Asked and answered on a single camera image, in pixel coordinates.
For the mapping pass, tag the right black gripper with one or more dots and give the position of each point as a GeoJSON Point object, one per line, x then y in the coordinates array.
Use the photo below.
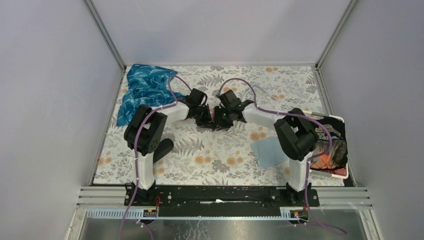
{"type": "Point", "coordinates": [221, 125]}

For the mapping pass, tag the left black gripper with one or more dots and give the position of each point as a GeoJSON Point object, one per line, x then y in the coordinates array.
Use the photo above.
{"type": "Point", "coordinates": [206, 122]}

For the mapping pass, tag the flag pattern glasses case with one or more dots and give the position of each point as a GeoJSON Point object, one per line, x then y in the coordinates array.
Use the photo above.
{"type": "Point", "coordinates": [213, 112]}

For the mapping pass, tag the black glasses case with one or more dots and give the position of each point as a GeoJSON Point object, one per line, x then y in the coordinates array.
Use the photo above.
{"type": "Point", "coordinates": [164, 148]}

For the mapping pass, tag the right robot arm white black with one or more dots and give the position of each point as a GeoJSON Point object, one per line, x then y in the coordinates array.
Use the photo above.
{"type": "Point", "coordinates": [295, 131]}

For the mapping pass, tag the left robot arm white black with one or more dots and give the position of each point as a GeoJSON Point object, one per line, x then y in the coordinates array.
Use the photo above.
{"type": "Point", "coordinates": [145, 130]}

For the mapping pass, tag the large light blue cloth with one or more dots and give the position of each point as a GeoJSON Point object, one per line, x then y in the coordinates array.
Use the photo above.
{"type": "Point", "coordinates": [268, 152]}

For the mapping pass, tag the blue patterned fabric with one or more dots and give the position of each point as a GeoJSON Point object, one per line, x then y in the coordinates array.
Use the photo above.
{"type": "Point", "coordinates": [146, 85]}

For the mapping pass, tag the white storage bin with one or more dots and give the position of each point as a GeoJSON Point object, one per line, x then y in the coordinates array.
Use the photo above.
{"type": "Point", "coordinates": [334, 160]}

